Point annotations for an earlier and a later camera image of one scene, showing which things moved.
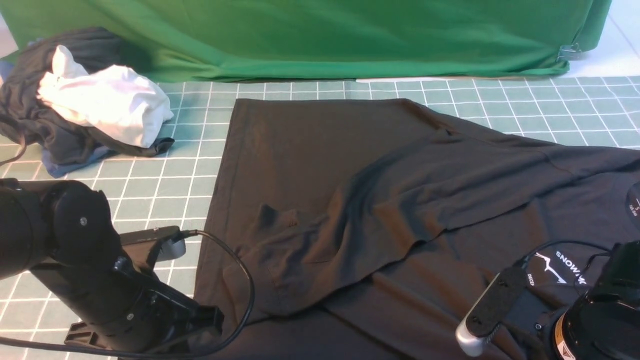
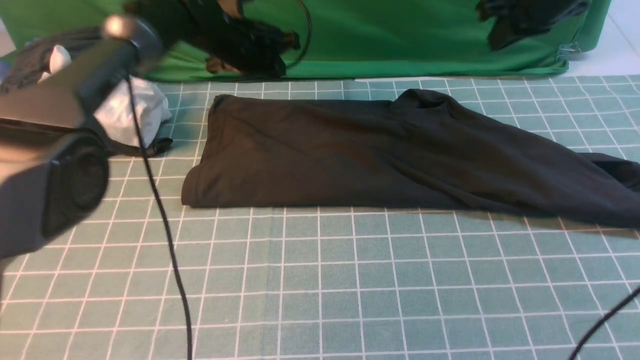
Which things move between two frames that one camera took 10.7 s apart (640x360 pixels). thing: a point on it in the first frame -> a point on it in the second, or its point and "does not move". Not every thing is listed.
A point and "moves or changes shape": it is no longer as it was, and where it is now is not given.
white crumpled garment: [119, 101] does not move
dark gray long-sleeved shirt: [366, 229] moves or changes shape
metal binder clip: [568, 52] does not move
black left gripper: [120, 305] -> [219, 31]
